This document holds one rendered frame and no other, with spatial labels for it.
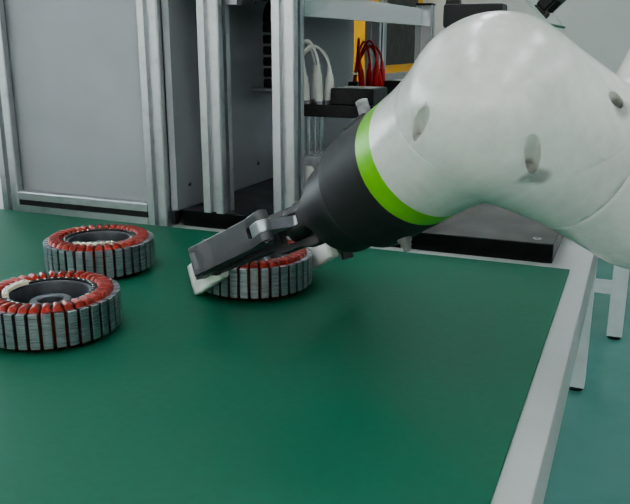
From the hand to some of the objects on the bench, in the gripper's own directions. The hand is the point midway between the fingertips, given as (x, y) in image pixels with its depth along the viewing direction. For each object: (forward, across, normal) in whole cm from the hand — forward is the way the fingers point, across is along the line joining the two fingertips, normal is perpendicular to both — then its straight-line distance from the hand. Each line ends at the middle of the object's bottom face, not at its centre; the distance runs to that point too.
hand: (256, 265), depth 74 cm
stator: (+14, +11, -5) cm, 18 cm away
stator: (+1, 0, +2) cm, 2 cm away
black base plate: (+25, -44, -12) cm, 52 cm away
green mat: (+9, +21, -2) cm, 23 cm away
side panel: (+37, +4, -18) cm, 41 cm away
